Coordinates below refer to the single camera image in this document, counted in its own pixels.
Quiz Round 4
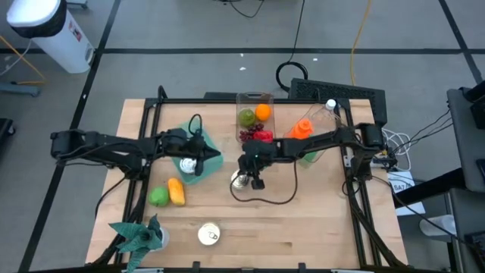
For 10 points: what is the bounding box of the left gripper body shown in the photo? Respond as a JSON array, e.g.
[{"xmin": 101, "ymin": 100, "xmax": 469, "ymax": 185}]
[{"xmin": 161, "ymin": 127, "xmax": 206, "ymax": 177}]

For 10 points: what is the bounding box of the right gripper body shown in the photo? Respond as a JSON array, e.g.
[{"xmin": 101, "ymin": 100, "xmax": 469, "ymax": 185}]
[{"xmin": 237, "ymin": 139, "xmax": 280, "ymax": 190}]

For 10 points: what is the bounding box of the blue label salmon can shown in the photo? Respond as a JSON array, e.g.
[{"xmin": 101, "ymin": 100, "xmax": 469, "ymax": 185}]
[
  {"xmin": 197, "ymin": 221, "xmax": 221, "ymax": 246},
  {"xmin": 230, "ymin": 170, "xmax": 251, "ymax": 190}
]

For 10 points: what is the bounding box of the red bell pepper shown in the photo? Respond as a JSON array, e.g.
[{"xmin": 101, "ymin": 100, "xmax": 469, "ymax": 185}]
[{"xmin": 252, "ymin": 129, "xmax": 275, "ymax": 144}]

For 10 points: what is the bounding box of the green label tuna can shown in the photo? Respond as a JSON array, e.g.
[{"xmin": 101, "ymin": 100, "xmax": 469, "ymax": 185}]
[{"xmin": 179, "ymin": 157, "xmax": 198, "ymax": 175}]

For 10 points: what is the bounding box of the red grapes bunch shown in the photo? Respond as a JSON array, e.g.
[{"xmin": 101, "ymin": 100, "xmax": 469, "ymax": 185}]
[{"xmin": 239, "ymin": 123, "xmax": 265, "ymax": 143}]

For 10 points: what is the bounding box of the dark green pear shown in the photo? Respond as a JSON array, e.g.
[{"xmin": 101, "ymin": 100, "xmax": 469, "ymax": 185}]
[{"xmin": 237, "ymin": 108, "xmax": 258, "ymax": 128}]

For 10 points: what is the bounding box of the orange fruit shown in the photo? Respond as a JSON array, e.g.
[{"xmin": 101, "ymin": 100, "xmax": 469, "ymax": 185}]
[{"xmin": 254, "ymin": 103, "xmax": 273, "ymax": 122}]

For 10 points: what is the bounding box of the orange plastic bottle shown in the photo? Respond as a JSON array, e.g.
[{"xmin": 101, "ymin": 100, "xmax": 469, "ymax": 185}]
[{"xmin": 289, "ymin": 118, "xmax": 314, "ymax": 140}]

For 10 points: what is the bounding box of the green plastic bottle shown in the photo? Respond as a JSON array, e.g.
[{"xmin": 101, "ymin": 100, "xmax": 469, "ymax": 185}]
[{"xmin": 297, "ymin": 150, "xmax": 323, "ymax": 165}]

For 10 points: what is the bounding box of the clear water bottle white cap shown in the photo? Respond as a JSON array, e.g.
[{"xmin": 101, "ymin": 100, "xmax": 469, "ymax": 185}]
[{"xmin": 306, "ymin": 99, "xmax": 338, "ymax": 132}]

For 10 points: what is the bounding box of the teal cutting mat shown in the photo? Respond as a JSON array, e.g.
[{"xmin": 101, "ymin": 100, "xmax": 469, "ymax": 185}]
[{"xmin": 171, "ymin": 120, "xmax": 225, "ymax": 186}]

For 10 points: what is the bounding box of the bright green apple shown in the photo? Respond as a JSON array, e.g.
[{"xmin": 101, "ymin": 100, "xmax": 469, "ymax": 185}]
[{"xmin": 148, "ymin": 185, "xmax": 171, "ymax": 208}]

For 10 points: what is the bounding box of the white plant pot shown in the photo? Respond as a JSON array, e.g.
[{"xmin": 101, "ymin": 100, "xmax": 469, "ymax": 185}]
[{"xmin": 158, "ymin": 226, "xmax": 171, "ymax": 249}]

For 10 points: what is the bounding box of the teal folded cloth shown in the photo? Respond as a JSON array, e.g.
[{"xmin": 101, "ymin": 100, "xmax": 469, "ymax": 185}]
[{"xmin": 108, "ymin": 214, "xmax": 164, "ymax": 273}]

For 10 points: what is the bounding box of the black perforated case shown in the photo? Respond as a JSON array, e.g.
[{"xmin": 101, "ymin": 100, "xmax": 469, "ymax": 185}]
[{"xmin": 288, "ymin": 77, "xmax": 388, "ymax": 130}]

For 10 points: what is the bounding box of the white printed sign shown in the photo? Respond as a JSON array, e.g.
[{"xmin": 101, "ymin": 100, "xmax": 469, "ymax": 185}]
[{"xmin": 386, "ymin": 170, "xmax": 426, "ymax": 217}]

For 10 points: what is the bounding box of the white trash bin black bag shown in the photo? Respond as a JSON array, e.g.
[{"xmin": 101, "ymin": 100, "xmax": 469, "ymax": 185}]
[{"xmin": 5, "ymin": 0, "xmax": 95, "ymax": 75}]

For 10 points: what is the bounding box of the grey floor stand base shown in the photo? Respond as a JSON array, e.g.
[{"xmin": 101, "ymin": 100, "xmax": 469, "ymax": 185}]
[{"xmin": 0, "ymin": 83, "xmax": 41, "ymax": 98}]

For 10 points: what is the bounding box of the black object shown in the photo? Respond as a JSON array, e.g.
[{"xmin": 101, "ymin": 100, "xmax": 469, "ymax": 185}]
[{"xmin": 0, "ymin": 118, "xmax": 17, "ymax": 147}]

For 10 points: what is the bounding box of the black beam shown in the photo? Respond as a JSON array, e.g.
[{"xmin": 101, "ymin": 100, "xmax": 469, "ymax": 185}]
[{"xmin": 393, "ymin": 168, "xmax": 468, "ymax": 209}]

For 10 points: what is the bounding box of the clear plastic container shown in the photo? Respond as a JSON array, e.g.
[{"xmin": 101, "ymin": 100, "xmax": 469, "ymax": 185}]
[{"xmin": 418, "ymin": 214, "xmax": 458, "ymax": 243}]

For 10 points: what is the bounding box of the grey equipment cart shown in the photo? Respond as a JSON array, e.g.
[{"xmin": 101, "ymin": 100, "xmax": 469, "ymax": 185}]
[{"xmin": 446, "ymin": 81, "xmax": 485, "ymax": 194}]

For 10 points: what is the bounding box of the dark grey cabinet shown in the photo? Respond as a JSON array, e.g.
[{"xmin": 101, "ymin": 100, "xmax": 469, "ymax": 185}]
[{"xmin": 446, "ymin": 187, "xmax": 485, "ymax": 273}]

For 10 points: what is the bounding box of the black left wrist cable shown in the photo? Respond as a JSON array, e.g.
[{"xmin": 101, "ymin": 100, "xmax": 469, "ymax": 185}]
[{"xmin": 187, "ymin": 112, "xmax": 204, "ymax": 136}]

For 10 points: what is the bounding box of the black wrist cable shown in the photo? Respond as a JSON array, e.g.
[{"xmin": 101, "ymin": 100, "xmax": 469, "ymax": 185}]
[
  {"xmin": 229, "ymin": 161, "xmax": 299, "ymax": 206},
  {"xmin": 187, "ymin": 112, "xmax": 204, "ymax": 136}
]

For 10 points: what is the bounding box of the clear plastic bin with handle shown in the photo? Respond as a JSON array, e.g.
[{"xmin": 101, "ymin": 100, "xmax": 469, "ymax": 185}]
[{"xmin": 235, "ymin": 90, "xmax": 276, "ymax": 144}]

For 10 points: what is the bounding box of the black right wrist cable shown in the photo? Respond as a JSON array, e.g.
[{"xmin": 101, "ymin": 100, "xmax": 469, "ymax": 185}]
[{"xmin": 229, "ymin": 161, "xmax": 299, "ymax": 206}]

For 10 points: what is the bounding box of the black aluminium table frame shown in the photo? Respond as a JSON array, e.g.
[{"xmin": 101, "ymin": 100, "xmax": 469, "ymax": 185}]
[{"xmin": 90, "ymin": 85, "xmax": 408, "ymax": 273}]

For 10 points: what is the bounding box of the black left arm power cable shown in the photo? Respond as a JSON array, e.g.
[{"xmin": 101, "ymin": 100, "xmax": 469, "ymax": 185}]
[{"xmin": 94, "ymin": 176, "xmax": 128, "ymax": 219}]

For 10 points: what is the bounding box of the black coiled floor cable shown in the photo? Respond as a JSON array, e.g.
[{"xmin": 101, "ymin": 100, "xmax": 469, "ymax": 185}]
[{"xmin": 275, "ymin": 0, "xmax": 308, "ymax": 93}]

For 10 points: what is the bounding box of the yellow cable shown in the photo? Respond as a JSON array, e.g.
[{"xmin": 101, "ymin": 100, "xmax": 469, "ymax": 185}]
[
  {"xmin": 350, "ymin": 0, "xmax": 372, "ymax": 86},
  {"xmin": 0, "ymin": 32, "xmax": 49, "ymax": 85}
]

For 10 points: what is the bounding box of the white cable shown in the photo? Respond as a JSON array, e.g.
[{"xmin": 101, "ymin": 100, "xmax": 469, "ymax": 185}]
[{"xmin": 380, "ymin": 127, "xmax": 413, "ymax": 172}]

